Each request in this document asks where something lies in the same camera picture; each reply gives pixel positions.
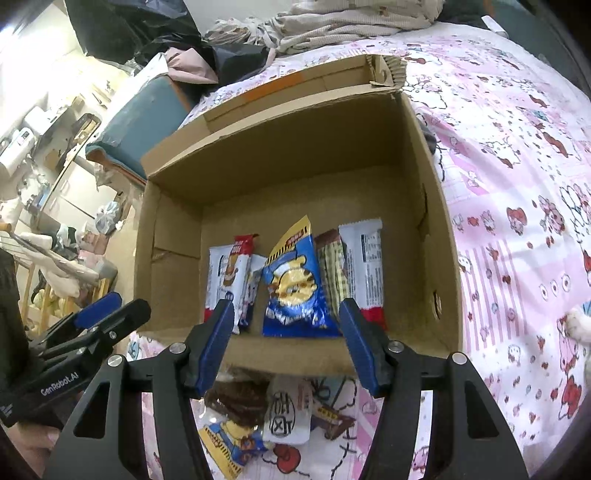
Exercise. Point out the dark chocolate roll packet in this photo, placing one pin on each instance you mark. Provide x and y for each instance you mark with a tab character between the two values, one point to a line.
240	396

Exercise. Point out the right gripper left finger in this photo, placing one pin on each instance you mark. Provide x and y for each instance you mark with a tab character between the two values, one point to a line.
179	377

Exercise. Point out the brown cardboard box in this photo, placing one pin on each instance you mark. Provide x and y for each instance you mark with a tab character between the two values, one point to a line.
337	143

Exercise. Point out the blue tiger snack bag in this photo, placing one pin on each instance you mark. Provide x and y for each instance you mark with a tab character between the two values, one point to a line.
296	307

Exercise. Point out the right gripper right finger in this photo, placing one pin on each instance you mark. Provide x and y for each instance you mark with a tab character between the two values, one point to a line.
389	370

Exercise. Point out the black plastic bag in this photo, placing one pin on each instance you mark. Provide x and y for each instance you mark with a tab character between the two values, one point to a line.
123	31

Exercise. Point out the beige floral crumpled blanket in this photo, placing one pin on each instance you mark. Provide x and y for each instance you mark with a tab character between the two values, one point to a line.
309	25

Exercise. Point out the white small snack packet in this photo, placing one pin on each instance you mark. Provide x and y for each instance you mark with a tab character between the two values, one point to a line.
251	287

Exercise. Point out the white grey cat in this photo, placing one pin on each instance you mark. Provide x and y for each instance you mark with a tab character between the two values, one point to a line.
577	326

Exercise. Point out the pink cartoon bed sheet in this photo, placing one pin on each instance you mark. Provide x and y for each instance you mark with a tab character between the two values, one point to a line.
513	160

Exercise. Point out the brown chocolate bar packet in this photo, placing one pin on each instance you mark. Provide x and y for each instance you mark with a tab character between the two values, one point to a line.
333	423

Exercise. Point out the yellow blue snack packet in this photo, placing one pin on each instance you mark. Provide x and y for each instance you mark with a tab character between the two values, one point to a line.
232	446

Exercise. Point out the yellow checkered wafer packet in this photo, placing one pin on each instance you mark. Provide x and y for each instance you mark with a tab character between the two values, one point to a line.
331	255

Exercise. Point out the pink cloth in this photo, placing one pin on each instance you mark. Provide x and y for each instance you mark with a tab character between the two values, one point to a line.
187	66

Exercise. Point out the white red rice cake packet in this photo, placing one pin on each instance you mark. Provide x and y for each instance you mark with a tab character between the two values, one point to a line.
364	267

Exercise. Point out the dark grey cloth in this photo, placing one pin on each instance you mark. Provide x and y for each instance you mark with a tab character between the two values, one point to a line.
429	135

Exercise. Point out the sweet rice cake packet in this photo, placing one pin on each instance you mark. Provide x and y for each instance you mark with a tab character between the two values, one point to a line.
228	272

